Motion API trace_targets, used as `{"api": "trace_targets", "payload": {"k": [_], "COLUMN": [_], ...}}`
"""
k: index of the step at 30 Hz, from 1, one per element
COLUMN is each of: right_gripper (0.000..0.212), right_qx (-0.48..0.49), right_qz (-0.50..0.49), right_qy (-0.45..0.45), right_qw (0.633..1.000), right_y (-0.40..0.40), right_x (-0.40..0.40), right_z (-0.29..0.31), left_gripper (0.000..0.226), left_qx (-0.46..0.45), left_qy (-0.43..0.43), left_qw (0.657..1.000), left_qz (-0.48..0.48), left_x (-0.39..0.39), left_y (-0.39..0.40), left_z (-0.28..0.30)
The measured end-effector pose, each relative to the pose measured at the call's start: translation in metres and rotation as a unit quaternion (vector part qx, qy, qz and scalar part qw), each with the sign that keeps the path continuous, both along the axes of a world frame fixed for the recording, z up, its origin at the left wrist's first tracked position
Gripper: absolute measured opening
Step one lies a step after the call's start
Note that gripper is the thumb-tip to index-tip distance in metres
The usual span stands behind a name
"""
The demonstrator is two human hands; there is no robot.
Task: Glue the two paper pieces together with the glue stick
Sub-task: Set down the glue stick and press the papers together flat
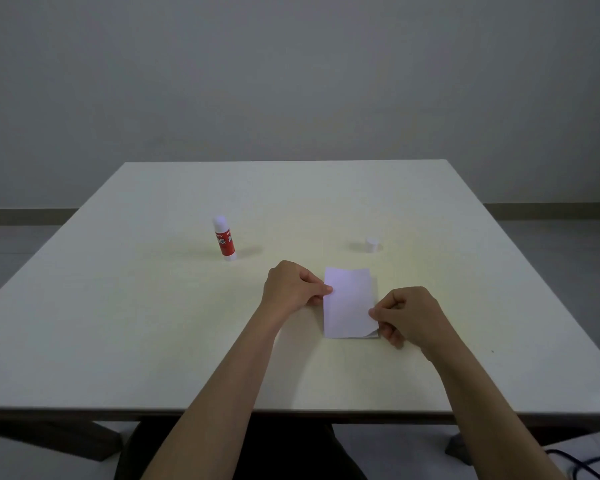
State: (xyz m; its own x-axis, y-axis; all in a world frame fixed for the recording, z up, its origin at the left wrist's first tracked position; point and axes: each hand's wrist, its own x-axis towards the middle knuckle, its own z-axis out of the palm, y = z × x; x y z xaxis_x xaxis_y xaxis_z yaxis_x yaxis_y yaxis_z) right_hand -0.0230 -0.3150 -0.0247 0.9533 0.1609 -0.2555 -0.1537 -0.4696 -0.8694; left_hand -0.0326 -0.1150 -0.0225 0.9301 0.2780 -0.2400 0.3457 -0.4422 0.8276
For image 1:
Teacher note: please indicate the person's left hand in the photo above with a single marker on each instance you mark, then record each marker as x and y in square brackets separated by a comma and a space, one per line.
[285, 287]

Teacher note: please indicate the person's right hand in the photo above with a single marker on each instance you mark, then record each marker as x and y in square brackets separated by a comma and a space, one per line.
[415, 317]

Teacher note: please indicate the person's left thumb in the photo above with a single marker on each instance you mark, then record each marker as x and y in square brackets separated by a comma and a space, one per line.
[319, 295]

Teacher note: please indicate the person's right thumb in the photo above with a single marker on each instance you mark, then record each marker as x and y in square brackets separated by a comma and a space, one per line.
[382, 310]

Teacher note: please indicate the white paper sheet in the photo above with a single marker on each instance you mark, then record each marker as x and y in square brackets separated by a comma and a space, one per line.
[349, 302]

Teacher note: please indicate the person's right forearm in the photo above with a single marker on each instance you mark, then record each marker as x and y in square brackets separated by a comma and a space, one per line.
[485, 414]

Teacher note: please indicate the person's left forearm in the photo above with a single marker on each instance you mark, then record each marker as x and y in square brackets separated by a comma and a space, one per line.
[220, 399]

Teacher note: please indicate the white glue stick cap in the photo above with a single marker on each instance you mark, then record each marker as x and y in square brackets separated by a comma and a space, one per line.
[372, 245]

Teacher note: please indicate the red and white glue stick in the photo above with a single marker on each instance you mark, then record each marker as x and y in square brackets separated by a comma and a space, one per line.
[225, 242]

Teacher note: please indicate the person's black trousers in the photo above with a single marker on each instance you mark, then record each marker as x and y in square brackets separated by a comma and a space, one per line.
[290, 454]

